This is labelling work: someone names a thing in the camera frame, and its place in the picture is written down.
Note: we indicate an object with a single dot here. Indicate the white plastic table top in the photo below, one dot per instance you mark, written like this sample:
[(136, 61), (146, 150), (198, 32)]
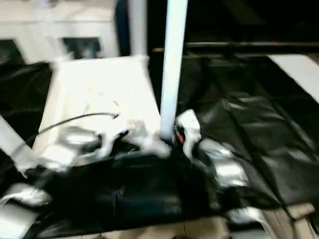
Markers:
[(99, 82)]

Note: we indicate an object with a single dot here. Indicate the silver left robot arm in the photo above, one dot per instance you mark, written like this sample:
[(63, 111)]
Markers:
[(74, 137)]

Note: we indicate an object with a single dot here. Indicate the white glass door cabinet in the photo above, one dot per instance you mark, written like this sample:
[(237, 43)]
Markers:
[(74, 20)]

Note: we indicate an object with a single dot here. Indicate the dark metal rod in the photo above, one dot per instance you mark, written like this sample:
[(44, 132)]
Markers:
[(249, 45)]

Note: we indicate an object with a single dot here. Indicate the black bag with yellow label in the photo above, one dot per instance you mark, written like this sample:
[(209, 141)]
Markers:
[(249, 20)]

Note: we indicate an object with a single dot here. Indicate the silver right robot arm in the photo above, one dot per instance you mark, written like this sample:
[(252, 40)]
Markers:
[(229, 171)]

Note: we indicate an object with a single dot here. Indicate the white flat object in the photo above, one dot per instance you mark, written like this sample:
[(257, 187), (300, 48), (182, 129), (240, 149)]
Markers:
[(299, 69)]

